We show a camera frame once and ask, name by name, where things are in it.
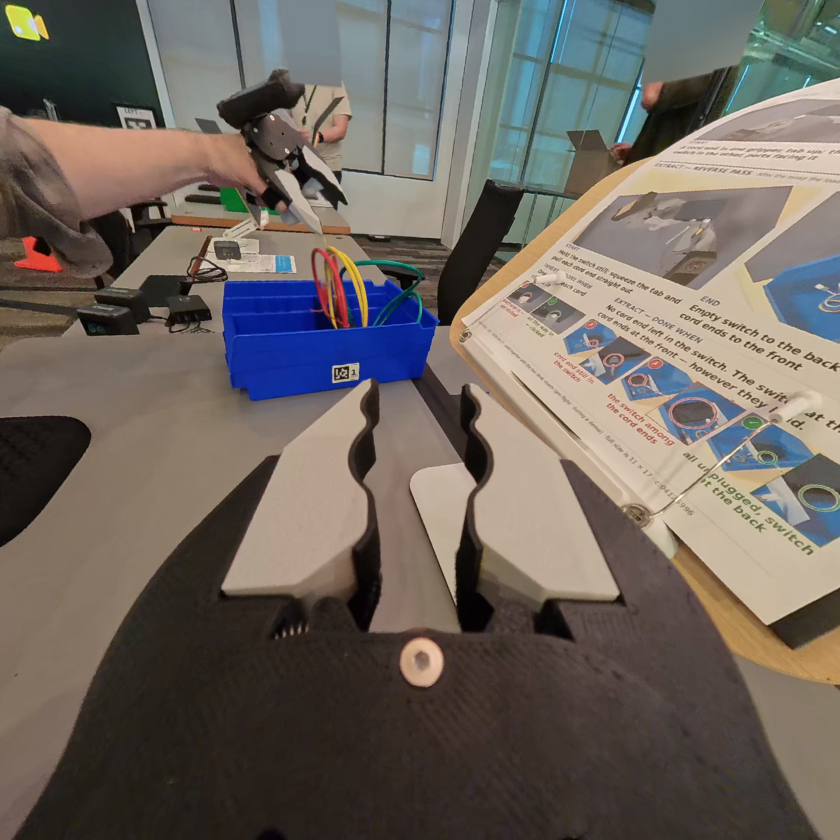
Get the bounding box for black monitor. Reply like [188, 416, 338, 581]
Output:
[0, 0, 165, 129]

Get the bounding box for printed instruction sheet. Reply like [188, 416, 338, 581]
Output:
[462, 79, 840, 626]

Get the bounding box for small orange object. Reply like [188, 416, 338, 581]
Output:
[13, 236, 64, 273]

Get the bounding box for blue divided plastic bin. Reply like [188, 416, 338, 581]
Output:
[222, 279, 439, 401]

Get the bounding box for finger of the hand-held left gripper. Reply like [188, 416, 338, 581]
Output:
[272, 169, 325, 236]
[298, 146, 349, 211]

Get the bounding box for yellow ethernet cable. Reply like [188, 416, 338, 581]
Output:
[322, 246, 370, 329]

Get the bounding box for red ethernet cable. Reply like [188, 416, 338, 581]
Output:
[310, 248, 349, 330]

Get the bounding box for person's left forearm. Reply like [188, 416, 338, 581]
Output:
[0, 108, 217, 280]

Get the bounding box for instruction sheet on stand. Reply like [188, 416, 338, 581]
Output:
[449, 157, 840, 686]

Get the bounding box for black mesh pad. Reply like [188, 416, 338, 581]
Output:
[0, 415, 91, 549]

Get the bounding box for white blue leaflet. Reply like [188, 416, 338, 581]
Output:
[226, 252, 296, 274]

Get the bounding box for black office chair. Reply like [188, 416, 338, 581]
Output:
[436, 179, 526, 326]

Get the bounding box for open cardboard box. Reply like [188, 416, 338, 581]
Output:
[566, 129, 623, 196]

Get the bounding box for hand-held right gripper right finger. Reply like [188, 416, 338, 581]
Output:
[456, 384, 622, 631]

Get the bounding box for green ethernet cable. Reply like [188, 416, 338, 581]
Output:
[354, 260, 424, 327]

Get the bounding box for black flat device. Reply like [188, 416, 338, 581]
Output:
[139, 274, 194, 301]

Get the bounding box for black charger dock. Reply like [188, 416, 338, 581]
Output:
[165, 295, 213, 327]

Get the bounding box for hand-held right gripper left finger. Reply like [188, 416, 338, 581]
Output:
[220, 378, 383, 631]

